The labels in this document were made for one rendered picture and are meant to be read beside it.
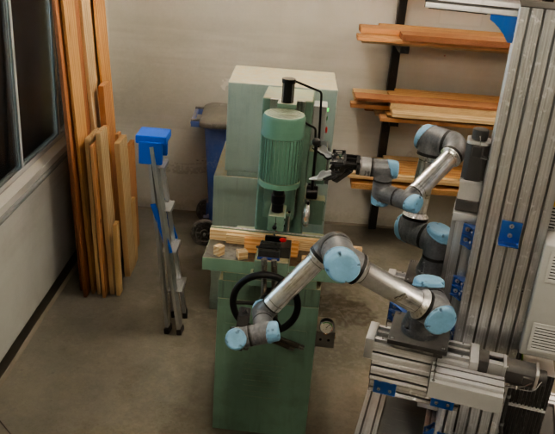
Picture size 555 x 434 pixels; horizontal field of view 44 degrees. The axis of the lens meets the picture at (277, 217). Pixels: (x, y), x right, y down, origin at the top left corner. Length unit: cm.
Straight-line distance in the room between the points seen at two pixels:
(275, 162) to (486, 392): 119
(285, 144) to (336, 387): 148
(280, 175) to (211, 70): 251
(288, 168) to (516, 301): 103
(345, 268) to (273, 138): 72
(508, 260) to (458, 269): 21
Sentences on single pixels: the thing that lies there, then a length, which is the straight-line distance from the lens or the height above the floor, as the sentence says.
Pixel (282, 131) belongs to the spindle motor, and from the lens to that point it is 279.
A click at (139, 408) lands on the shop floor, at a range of 357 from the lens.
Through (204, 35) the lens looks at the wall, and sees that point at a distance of 522.
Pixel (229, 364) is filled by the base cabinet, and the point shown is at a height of 37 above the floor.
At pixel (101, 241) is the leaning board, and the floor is 38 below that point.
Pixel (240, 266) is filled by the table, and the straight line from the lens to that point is 295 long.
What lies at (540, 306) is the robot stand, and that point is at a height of 98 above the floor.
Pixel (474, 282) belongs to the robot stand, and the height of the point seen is 99.
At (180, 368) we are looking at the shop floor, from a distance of 382.
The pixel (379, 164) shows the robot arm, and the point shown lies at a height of 137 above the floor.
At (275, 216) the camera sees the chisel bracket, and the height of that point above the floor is 107.
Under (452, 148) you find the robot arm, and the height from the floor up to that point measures 141.
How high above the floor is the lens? 225
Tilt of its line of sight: 24 degrees down
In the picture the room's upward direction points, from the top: 4 degrees clockwise
